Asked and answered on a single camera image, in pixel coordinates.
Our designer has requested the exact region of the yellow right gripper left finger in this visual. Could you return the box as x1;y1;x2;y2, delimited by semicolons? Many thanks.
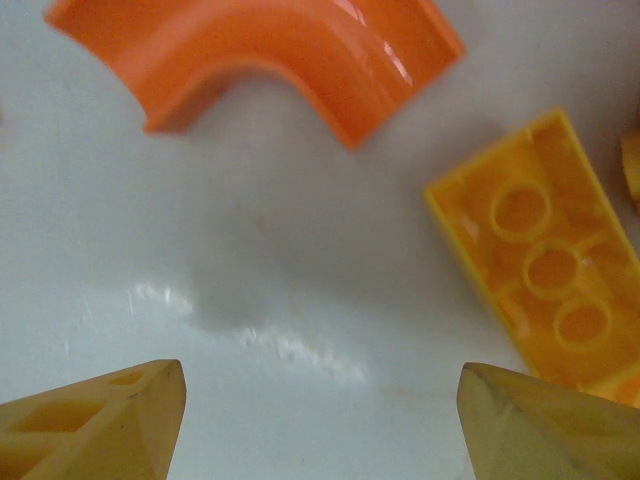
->
0;358;187;480

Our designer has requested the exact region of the orange curved lego piece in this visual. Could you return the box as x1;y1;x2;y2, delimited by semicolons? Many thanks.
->
43;0;467;151

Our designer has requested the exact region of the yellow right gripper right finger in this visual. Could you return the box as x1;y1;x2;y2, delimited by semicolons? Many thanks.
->
458;362;640;480

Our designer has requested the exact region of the yellow-orange flat lego brick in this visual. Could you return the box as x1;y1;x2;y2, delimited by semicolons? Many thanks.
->
423;107;640;406

